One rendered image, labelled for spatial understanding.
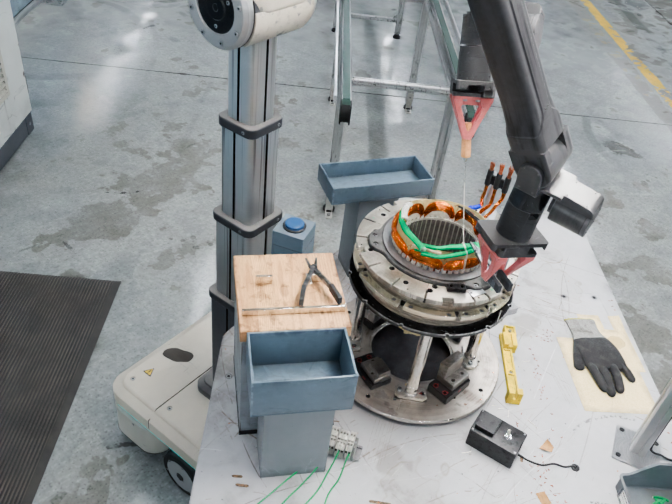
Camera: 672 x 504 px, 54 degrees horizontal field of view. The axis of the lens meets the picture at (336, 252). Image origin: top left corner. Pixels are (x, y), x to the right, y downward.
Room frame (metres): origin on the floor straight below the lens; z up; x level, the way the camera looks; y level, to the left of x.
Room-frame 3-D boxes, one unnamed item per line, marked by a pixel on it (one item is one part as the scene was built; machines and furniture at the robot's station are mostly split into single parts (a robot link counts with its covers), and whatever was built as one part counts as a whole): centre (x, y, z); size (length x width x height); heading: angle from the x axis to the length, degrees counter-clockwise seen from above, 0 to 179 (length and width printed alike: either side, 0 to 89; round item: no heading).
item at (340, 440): (0.76, -0.05, 0.80); 0.10 x 0.05 x 0.04; 78
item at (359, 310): (1.03, -0.07, 0.91); 0.02 x 0.02 x 0.21
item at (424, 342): (0.90, -0.19, 0.91); 0.02 x 0.02 x 0.21
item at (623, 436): (0.85, -0.66, 0.78); 0.09 x 0.09 x 0.01; 69
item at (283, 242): (1.10, 0.09, 0.91); 0.07 x 0.07 x 0.25; 74
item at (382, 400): (1.02, -0.20, 0.80); 0.39 x 0.39 x 0.01
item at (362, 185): (1.32, -0.07, 0.92); 0.25 x 0.11 x 0.28; 113
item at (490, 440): (0.81, -0.36, 0.81); 0.10 x 0.06 x 0.06; 61
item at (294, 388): (0.73, 0.03, 0.92); 0.17 x 0.11 x 0.28; 105
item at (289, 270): (0.87, 0.07, 1.05); 0.20 x 0.19 x 0.02; 15
